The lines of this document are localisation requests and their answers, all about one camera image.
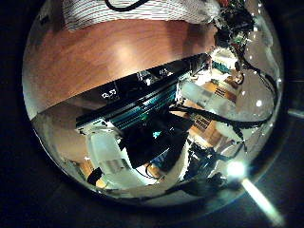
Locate bright ceiling lamp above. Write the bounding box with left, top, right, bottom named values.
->
left=226, top=161, right=247, bottom=180

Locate orange wooden cabinet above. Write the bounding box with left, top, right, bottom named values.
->
left=186, top=79, right=241, bottom=150

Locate black control box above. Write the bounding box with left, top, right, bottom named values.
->
left=122, top=115, right=191, bottom=169

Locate white and teal box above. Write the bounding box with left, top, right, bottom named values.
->
left=211, top=58, right=234, bottom=75

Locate white red striped clothing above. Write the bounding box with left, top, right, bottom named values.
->
left=63, top=0, right=220, bottom=31

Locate black hand camera cable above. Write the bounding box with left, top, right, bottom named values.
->
left=104, top=0, right=150, bottom=13

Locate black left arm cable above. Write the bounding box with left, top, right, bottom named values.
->
left=85, top=166, right=105, bottom=187

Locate blue box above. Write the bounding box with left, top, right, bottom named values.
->
left=150, top=155, right=174, bottom=170

